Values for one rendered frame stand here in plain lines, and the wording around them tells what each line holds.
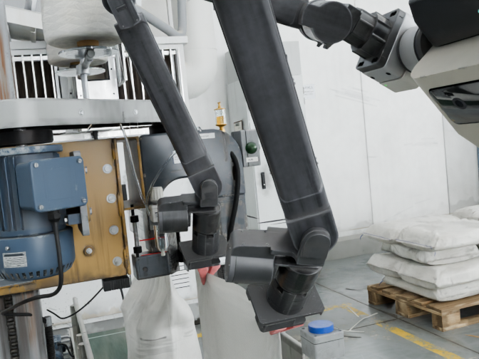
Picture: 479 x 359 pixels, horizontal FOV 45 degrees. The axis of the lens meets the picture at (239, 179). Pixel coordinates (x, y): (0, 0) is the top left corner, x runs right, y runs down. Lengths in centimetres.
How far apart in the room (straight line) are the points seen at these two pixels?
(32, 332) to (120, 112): 54
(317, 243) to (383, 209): 571
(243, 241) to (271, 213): 440
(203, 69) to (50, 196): 358
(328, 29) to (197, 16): 356
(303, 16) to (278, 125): 47
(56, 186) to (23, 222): 11
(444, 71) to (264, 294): 46
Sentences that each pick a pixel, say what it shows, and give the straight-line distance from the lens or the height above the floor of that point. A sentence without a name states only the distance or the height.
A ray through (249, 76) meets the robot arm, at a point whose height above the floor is 137.
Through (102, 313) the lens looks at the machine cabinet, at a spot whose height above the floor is 22.
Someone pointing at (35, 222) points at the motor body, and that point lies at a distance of 113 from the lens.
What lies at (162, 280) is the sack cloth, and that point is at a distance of 165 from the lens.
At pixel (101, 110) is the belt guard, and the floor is 139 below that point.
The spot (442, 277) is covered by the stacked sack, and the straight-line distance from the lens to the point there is 386.
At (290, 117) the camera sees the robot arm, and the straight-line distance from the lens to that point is 64.
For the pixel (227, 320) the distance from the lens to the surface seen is 110.
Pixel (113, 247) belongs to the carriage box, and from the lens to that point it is 134.
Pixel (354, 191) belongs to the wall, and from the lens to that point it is 621.
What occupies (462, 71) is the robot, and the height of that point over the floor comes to 138.
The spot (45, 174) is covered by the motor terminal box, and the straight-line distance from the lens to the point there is 105.
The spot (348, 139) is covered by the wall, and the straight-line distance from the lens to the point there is 617.
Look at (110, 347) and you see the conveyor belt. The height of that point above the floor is 38.
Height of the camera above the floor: 130
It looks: 4 degrees down
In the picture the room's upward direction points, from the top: 6 degrees counter-clockwise
